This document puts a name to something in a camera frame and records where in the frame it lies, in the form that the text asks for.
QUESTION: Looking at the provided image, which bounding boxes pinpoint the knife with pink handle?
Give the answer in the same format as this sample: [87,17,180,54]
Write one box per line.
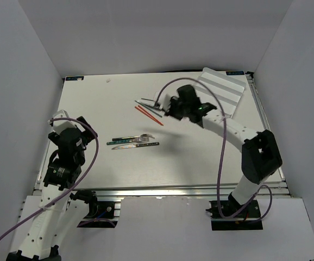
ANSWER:
[138,100,161,110]

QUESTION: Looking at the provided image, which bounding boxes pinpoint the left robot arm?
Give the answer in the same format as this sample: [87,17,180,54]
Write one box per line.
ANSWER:
[7,112,98,260]

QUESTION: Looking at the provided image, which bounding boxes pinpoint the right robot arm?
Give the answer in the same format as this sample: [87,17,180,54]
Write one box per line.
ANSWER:
[161,85,282,217]

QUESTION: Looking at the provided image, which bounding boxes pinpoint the white divided cutlery tray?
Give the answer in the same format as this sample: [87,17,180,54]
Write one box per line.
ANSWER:
[197,67,246,117]

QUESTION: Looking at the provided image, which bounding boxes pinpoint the green chopstick near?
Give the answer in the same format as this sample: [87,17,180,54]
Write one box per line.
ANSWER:
[135,100,162,118]

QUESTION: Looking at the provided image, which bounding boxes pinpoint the orange chopstick right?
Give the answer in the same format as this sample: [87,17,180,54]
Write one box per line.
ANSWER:
[137,105,164,126]

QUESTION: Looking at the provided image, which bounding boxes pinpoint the orange chopstick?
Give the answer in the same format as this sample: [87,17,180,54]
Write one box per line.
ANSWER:
[134,106,164,126]
[137,105,164,126]

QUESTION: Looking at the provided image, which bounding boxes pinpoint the orange chopstick left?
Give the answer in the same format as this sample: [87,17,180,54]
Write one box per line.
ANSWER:
[134,106,164,126]

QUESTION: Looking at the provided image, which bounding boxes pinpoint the blue label sticker right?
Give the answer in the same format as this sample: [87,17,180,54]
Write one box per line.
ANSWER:
[226,71,245,76]

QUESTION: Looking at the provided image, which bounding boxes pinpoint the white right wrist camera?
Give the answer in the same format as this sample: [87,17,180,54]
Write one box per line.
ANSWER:
[154,92,173,112]

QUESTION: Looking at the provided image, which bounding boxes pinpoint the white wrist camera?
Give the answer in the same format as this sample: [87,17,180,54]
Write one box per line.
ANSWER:
[154,92,173,112]
[48,110,76,134]

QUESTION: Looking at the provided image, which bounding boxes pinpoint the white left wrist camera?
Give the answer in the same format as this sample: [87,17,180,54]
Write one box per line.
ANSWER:
[48,110,76,134]

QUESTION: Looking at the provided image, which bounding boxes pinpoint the fork with dark handle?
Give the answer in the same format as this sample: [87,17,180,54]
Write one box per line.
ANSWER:
[111,133,155,141]

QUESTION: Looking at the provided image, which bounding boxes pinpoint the fork with green handle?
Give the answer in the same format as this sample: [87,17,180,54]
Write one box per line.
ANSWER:
[106,136,149,146]

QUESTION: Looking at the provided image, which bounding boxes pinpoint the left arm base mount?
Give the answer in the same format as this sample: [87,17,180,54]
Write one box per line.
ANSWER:
[70,190,119,228]

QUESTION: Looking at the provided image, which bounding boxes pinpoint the knife with dark handle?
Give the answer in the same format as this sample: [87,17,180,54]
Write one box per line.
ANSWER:
[112,142,160,150]

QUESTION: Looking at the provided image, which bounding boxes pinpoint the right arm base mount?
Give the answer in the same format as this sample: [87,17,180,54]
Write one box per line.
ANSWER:
[205,200,263,231]

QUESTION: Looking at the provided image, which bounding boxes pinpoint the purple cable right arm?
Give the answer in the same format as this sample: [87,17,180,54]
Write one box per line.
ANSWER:
[155,78,272,221]

